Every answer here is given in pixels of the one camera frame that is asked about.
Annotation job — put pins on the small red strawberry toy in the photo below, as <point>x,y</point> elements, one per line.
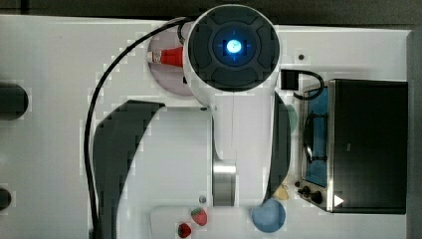
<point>184,230</point>

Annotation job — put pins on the large red strawberry toy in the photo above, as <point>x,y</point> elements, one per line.
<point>199,216</point>

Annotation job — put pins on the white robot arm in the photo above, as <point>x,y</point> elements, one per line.
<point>204,166</point>

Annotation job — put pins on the yellow banana peel toy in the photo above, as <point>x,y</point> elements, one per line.
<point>281,192</point>

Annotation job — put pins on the grey round plate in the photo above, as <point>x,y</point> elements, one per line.
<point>168,77</point>

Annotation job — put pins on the black toaster oven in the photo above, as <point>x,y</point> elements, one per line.
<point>354,146</point>

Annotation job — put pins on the red ketchup bottle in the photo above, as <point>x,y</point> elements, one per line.
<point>171,57</point>

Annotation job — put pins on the blue bowl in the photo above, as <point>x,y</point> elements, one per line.
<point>269,217</point>

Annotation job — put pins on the black utensil holder cup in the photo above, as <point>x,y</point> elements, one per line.
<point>13,101</point>

